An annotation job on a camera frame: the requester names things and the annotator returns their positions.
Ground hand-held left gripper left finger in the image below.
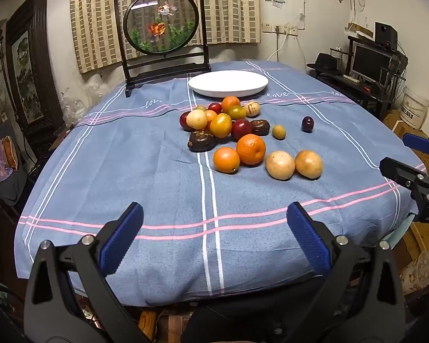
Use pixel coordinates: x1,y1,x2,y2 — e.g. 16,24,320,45
23,202,154,343

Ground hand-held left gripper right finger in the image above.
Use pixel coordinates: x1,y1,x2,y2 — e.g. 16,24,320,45
268,201,406,343

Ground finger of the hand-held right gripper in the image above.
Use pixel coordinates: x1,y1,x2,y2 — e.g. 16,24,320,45
402,133,429,156
379,156,429,191

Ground tan passion fruit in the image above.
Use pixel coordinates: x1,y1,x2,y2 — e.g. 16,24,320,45
295,149,324,180

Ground pale passion fruit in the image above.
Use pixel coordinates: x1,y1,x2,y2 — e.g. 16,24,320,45
265,151,295,181

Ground bumpy orange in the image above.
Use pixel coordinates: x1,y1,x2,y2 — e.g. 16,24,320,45
236,133,267,166

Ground smooth orange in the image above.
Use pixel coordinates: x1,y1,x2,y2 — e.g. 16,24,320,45
212,147,241,174

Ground dark brown wrinkled passion fruit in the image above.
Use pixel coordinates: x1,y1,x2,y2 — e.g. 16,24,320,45
249,119,271,136

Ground large dark wrinkled passion fruit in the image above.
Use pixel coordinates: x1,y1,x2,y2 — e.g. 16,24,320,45
187,130,218,153

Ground large red plum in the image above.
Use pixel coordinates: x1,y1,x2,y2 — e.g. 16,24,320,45
231,119,253,141

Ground dark red plum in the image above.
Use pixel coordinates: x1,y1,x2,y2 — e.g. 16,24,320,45
179,111,194,131

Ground pale yellow round fruit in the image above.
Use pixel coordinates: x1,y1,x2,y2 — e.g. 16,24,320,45
186,109,208,130

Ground yellow-orange round fruit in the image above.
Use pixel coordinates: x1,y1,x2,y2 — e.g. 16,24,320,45
210,113,233,138

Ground white round plate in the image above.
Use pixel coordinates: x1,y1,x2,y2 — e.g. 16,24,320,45
188,70,269,98

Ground cardboard box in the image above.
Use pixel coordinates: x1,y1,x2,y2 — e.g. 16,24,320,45
382,110,415,140

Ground white plastic bucket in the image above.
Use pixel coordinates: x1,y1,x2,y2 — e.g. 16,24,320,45
400,86,429,130

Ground blue plaid tablecloth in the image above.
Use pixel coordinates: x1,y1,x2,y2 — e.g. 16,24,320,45
14,61,429,308

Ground black desk rack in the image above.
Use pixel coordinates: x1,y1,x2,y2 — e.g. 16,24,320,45
307,36,408,115

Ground computer monitor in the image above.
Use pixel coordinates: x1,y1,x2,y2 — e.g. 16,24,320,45
351,43,392,79

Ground black speaker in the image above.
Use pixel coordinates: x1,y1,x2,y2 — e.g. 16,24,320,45
375,22,398,45

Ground dark clothes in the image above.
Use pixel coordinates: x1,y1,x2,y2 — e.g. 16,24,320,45
0,169,36,206

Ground black hat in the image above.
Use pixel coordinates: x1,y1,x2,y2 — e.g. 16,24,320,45
306,53,344,75

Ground clear plastic bag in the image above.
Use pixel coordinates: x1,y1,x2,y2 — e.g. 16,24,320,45
61,79,104,125

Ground purple bag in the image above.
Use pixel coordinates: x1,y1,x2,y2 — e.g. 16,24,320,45
0,136,18,183

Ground dark wooden framed painting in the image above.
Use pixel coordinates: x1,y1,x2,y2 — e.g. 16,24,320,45
5,0,67,140

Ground striped beige curtain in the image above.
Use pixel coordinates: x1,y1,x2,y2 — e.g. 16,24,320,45
69,0,261,75

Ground white power cable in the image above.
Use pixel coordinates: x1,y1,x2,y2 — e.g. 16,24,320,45
266,32,287,62

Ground goldfish screen in black frame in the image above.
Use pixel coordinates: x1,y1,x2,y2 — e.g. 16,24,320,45
113,0,212,98

